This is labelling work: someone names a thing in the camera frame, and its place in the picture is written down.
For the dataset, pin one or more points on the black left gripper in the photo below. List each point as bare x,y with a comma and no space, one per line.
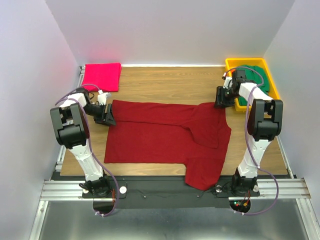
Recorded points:
108,118

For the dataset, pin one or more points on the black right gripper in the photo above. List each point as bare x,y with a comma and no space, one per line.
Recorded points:
220,99

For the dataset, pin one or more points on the dark red t shirt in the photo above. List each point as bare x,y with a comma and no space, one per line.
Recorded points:
196,136

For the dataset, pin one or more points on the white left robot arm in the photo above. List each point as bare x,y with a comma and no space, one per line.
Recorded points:
71,130

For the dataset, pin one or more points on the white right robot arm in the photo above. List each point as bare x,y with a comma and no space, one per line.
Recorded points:
263,123

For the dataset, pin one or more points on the yellow plastic bin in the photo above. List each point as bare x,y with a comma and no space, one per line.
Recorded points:
251,61

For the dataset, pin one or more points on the folded pink t shirt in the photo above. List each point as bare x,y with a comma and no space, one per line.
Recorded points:
106,76

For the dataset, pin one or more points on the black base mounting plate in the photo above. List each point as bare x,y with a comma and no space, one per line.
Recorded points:
171,192

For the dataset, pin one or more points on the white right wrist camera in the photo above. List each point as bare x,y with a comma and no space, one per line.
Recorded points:
227,80

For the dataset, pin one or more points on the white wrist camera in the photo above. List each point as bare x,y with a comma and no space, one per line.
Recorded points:
227,80
102,97

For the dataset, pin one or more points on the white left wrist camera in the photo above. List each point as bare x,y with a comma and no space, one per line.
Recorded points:
102,97

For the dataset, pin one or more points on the aluminium frame rail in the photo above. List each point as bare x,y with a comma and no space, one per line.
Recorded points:
71,191

